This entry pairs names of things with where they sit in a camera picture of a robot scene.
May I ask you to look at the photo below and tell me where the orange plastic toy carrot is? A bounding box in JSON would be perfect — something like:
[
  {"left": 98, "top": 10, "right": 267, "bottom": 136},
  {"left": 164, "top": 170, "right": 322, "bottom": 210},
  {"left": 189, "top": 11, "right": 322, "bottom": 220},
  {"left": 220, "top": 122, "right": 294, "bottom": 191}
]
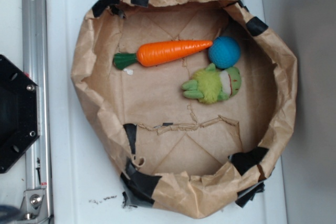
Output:
[{"left": 113, "top": 40, "right": 213, "bottom": 70}]

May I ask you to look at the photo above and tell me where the white plastic tray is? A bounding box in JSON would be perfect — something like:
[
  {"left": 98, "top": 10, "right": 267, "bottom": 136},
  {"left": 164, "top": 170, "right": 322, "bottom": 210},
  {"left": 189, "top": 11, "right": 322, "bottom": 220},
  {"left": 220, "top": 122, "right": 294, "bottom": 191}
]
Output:
[{"left": 46, "top": 0, "right": 288, "bottom": 224}]

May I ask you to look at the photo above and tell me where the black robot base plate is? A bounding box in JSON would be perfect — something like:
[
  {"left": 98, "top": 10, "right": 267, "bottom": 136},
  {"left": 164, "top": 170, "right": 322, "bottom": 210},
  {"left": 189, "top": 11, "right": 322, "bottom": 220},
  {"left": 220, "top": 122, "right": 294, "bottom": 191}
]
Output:
[{"left": 1, "top": 55, "right": 39, "bottom": 174}]

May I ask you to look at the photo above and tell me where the brown paper bag bin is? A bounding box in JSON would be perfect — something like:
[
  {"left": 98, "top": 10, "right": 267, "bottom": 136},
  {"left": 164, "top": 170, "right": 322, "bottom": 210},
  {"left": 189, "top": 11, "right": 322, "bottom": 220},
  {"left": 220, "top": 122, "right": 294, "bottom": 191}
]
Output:
[{"left": 71, "top": 0, "right": 298, "bottom": 219}]

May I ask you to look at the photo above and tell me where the aluminium extrusion rail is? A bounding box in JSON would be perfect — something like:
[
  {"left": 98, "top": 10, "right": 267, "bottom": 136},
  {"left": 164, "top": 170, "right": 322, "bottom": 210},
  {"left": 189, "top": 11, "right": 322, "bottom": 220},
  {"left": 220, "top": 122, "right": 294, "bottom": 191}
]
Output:
[{"left": 22, "top": 0, "right": 54, "bottom": 223}]

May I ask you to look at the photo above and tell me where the metal corner bracket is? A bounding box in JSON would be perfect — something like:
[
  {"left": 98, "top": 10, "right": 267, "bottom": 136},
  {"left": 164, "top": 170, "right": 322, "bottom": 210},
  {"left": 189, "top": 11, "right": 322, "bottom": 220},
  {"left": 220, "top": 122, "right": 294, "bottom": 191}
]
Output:
[{"left": 16, "top": 189, "right": 48, "bottom": 223}]

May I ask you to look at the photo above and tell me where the blue dimpled ball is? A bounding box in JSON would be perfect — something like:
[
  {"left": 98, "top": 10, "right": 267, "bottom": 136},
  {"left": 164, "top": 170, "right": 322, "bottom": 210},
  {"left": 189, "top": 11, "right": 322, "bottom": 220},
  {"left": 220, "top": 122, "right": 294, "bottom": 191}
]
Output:
[{"left": 208, "top": 36, "right": 241, "bottom": 69}]

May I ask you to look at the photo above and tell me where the green plush frog toy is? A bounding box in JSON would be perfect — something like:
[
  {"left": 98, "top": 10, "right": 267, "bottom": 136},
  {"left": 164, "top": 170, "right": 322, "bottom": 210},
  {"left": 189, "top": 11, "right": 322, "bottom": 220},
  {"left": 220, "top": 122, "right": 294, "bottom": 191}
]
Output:
[{"left": 181, "top": 63, "right": 241, "bottom": 104}]

